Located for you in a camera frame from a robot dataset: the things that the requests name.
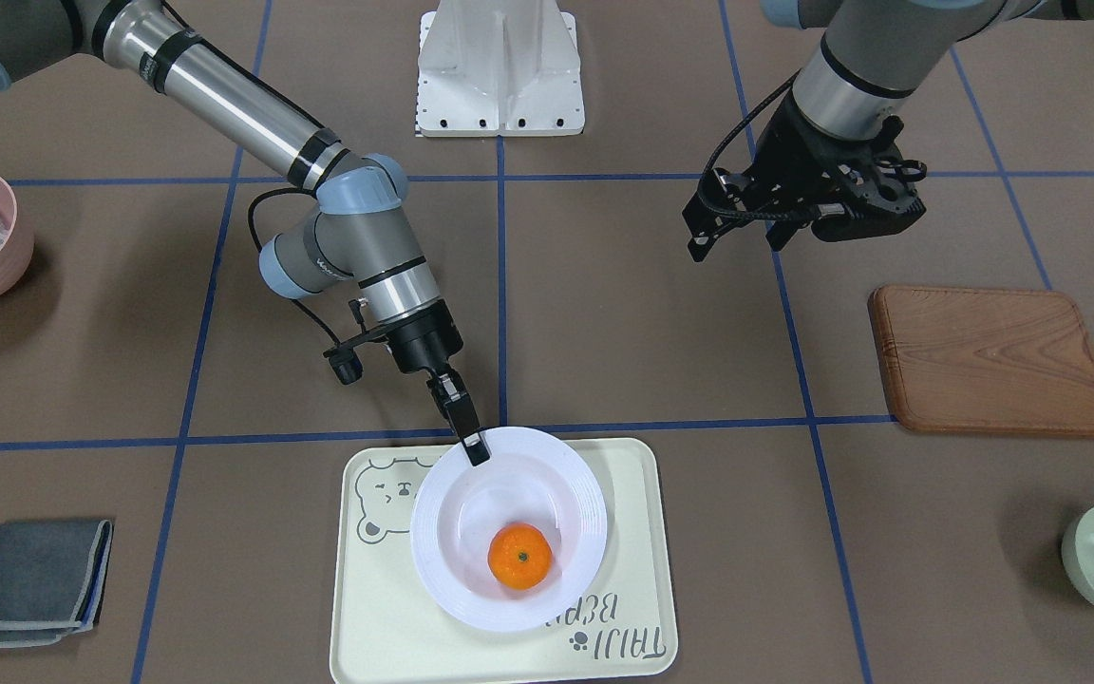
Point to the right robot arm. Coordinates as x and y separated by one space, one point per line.
358 231

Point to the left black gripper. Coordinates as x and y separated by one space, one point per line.
787 161

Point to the cream bear tray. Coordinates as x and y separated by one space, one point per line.
385 627

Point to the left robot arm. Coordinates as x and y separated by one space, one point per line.
872 57

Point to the white round plate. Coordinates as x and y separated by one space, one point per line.
531 477

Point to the wooden cutting board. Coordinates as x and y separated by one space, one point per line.
988 361

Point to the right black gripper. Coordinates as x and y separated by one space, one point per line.
424 345

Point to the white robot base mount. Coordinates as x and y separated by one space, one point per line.
499 68

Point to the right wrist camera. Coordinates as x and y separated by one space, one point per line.
343 358

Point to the grey folded cloth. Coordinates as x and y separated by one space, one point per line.
52 579

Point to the orange fruit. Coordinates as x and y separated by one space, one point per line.
520 557

